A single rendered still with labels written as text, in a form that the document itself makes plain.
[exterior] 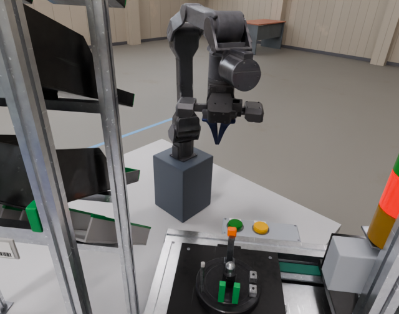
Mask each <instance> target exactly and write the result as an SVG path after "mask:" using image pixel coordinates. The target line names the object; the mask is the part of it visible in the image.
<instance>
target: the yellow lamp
mask: <svg viewBox="0 0 399 314"><path fill-rule="evenodd" d="M394 223H395V218H393V217H392V216H389V215H388V214H387V213H386V212H385V211H383V209H382V208H381V207H380V204H379V203H378V206H377V209H376V211H375V213H374V216H373V219H372V221H371V223H370V226H369V228H368V231H367V235H368V238H369V239H370V240H371V241H372V243H373V244H375V245H376V246H377V247H379V248H380V249H383V247H384V245H385V243H386V241H387V238H388V236H389V234H390V231H391V229H392V227H393V225H394Z"/></svg>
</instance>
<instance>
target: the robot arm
mask: <svg viewBox="0 0 399 314"><path fill-rule="evenodd" d="M203 32H204V36H205V38H206V39H207V41H208V44H209V46H207V50H208V51H209V67H208V93H207V101H206V103H197V102H196V101H197V100H196V98H193V57H194V55H195V53H196V51H197V50H198V47H199V40H200V38H201V36H202V34H203ZM167 39H168V41H169V45H170V49H171V51H172V52H173V53H174V55H175V57H176V90H177V104H176V107H175V108H176V112H175V113H174V115H173V117H172V124H171V126H170V128H169V130H168V137H169V139H170V140H171V142H172V143H173V145H172V153H170V156H171V157H173V158H175V159H177V160H179V161H181V162H185V161H188V160H189V159H191V158H194V157H195V156H197V154H196V153H194V152H193V145H194V140H198V139H199V136H200V131H201V125H200V119H199V117H197V115H196V113H195V112H202V114H203V116H202V121H204V122H206V123H207V124H208V125H209V127H210V129H211V132H212V134H213V138H214V142H215V144H216V145H218V144H219V143H220V141H221V139H222V137H223V135H224V132H225V131H226V129H227V127H228V126H229V125H230V124H235V122H236V117H241V115H245V116H244V118H245V119H246V120H247V121H248V122H255V123H261V122H262V121H263V116H264V109H263V105H262V103H261V102H249V101H245V104H244V106H243V100H242V99H236V98H235V97H234V88H236V89H238V90H240V91H242V92H247V91H249V90H251V89H253V88H254V87H255V86H256V85H257V84H258V82H259V80H260V78H261V69H260V66H259V64H258V63H257V62H256V61H255V60H253V55H254V54H253V52H251V51H252V44H251V43H252V39H251V36H250V33H249V30H248V25H247V22H246V19H245V18H244V14H243V13H242V12H241V11H215V10H213V9H210V8H208V7H204V6H203V5H202V4H198V3H185V4H182V5H181V8H180V11H179V12H178V13H176V14H175V15H174V16H173V17H172V18H171V19H170V21H169V24H168V28H167ZM217 123H221V124H220V128H219V133H218V125H217Z"/></svg>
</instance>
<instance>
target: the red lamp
mask: <svg viewBox="0 0 399 314"><path fill-rule="evenodd" d="M379 204H380V207H381V208H382V209H383V211H385V212H386V213H387V214H388V215H389V216H392V217H393V218H395V219H396V218H397V216H398V214H399V177H398V176H397V175H396V174H395V173H394V171H393V169H392V171H391V174H390V177H389V179H388V181H387V184H386V186H385V189H384V191H383V194H382V196H381V198H380V202H379Z"/></svg>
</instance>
